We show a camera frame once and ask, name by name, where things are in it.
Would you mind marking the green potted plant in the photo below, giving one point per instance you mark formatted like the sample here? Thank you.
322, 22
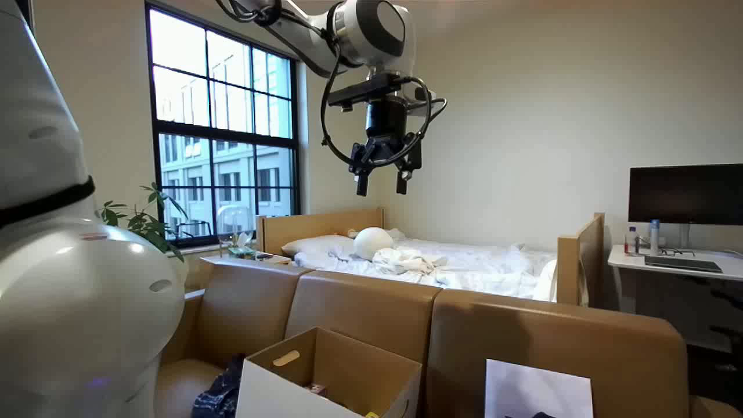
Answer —
143, 225

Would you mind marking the small greenish glass object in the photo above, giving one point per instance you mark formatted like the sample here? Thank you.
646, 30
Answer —
245, 248

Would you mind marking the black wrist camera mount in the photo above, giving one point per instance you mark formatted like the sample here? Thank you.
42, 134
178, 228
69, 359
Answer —
384, 89

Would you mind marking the round white cushion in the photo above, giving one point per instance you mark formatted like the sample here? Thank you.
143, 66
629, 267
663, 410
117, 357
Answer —
373, 243

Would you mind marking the dark keyboard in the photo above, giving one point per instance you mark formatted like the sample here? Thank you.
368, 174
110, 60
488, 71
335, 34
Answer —
682, 264

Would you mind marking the brown cardboard box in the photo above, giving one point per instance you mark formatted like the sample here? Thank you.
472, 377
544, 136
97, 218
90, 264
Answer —
502, 340

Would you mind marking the white printed paper sign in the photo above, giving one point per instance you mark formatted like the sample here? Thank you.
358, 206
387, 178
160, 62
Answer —
535, 392

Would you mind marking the white pillow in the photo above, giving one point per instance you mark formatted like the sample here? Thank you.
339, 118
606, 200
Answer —
322, 246

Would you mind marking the patterned blue fabric bundle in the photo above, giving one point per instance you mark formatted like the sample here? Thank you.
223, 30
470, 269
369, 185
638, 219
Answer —
222, 394

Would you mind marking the white cardboard box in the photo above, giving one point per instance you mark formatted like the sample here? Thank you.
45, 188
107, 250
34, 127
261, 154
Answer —
339, 373

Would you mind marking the black computer monitor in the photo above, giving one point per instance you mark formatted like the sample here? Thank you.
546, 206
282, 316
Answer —
686, 193

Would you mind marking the clear water bottle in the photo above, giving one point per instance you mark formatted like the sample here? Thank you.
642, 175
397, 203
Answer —
655, 236

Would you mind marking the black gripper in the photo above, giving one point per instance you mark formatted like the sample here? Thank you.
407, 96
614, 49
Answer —
384, 128

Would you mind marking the yellow item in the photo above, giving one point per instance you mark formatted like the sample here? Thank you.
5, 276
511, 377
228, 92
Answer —
373, 414

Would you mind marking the large black-framed window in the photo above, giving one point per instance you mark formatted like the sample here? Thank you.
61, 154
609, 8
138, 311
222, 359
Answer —
223, 124

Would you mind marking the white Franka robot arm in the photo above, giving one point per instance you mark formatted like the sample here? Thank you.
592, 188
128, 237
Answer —
77, 311

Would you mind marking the white desk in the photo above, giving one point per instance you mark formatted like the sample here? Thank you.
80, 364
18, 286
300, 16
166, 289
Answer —
682, 286

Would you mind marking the small dark bottle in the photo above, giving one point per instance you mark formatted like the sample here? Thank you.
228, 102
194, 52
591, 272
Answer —
632, 243

